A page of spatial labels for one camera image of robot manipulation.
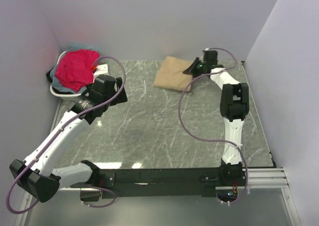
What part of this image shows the beige t shirt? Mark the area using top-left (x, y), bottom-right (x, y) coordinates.
top-left (154, 56), bottom-right (192, 91)

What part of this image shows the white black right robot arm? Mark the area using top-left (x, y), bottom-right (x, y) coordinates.
top-left (178, 48), bottom-right (249, 186)

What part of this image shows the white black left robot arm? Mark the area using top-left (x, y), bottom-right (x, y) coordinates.
top-left (9, 74), bottom-right (128, 203)

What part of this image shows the red t shirt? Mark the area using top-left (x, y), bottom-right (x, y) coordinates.
top-left (54, 49), bottom-right (100, 93)

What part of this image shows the white perforated laundry basket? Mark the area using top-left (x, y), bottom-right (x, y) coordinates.
top-left (49, 51), bottom-right (81, 101)

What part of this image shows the grey blue t shirt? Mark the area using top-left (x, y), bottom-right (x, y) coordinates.
top-left (50, 43), bottom-right (100, 94)

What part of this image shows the black garment in basket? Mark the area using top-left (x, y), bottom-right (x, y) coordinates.
top-left (46, 68), bottom-right (71, 95)

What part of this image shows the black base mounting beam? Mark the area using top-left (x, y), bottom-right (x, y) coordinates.
top-left (97, 166), bottom-right (246, 197)

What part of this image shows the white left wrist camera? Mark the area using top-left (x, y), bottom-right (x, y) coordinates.
top-left (93, 64), bottom-right (109, 78)

